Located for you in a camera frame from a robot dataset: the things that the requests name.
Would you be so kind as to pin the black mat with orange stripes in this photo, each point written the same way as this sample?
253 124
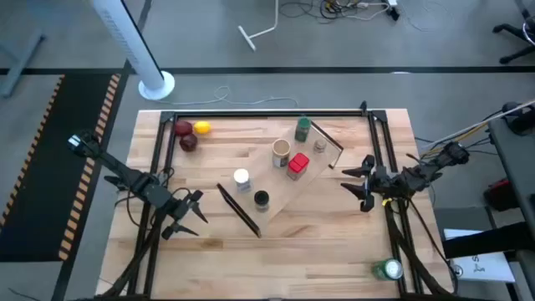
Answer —
42 167

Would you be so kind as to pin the white fan stand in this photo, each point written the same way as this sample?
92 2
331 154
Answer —
125 37

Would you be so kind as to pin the tan paper cup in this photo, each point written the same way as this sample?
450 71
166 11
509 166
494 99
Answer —
281 147

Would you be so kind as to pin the black office chair base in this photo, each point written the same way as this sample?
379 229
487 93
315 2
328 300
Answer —
516 32

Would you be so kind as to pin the dark red apple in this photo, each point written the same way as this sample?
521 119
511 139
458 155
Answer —
188 142
183 128

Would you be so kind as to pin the black aluminium rig frame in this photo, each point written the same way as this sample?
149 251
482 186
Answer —
271 113

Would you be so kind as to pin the green lid spice jar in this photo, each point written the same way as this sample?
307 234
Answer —
304 123

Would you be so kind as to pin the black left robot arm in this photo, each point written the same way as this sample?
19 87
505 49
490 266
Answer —
125 171

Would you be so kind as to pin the grey table leg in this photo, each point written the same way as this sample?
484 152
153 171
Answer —
21 62

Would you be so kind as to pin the red lid spice container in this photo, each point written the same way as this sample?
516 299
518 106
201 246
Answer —
298 163

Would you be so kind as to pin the red and black bag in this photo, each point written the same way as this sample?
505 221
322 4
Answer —
499 194

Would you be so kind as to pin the white lid spice jar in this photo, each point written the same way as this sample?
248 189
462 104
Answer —
241 175

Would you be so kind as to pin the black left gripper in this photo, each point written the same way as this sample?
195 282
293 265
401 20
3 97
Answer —
181 207

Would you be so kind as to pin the white paper sheet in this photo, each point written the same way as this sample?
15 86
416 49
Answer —
485 267

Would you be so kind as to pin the white T-shaped stand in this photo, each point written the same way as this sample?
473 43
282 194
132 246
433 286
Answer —
247 39

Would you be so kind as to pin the black lid orange spice jar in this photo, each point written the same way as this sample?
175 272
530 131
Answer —
261 197

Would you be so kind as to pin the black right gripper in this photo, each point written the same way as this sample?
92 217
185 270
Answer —
384 182

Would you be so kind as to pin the small brown lid jar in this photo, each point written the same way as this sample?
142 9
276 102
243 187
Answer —
320 145

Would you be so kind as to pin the yellow lemon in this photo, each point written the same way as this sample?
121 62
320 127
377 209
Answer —
202 127

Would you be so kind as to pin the black desk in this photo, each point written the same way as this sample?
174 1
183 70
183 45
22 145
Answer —
514 167

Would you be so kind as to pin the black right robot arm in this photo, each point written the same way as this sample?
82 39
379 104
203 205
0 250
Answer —
434 169

